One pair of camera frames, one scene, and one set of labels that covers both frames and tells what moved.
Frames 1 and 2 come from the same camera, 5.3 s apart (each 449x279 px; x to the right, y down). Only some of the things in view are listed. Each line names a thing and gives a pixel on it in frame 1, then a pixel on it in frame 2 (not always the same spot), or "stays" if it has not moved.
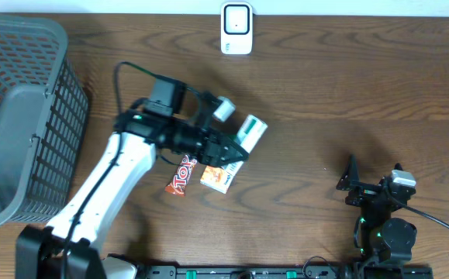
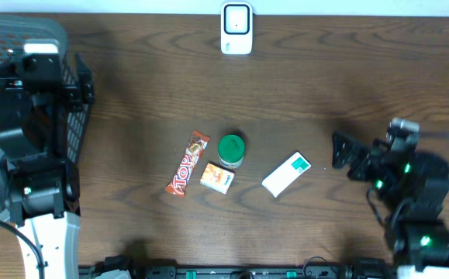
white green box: [250, 132] → [285, 174]
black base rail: [283, 272] stays
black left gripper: [208, 151] → [67, 96]
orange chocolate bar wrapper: [177, 184] stays
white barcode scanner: [236, 36] stays
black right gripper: [350, 179] → [368, 156]
